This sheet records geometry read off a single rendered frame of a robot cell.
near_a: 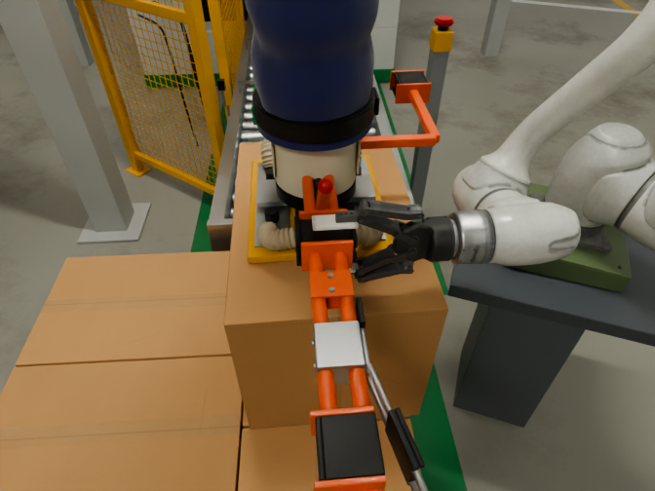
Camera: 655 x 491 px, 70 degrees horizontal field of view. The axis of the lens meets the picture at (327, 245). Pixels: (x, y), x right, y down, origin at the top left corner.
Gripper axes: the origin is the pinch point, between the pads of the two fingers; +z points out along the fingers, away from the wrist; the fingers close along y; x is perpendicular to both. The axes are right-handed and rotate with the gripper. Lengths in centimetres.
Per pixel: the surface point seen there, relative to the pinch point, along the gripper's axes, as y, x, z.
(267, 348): 21.0, -4.5, 11.6
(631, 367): 108, 34, -122
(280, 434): 53, -6, 11
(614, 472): 108, -3, -94
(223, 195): 48, 79, 30
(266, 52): -23.7, 20.4, 7.9
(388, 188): 13.2, 32.0, -17.0
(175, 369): 53, 13, 38
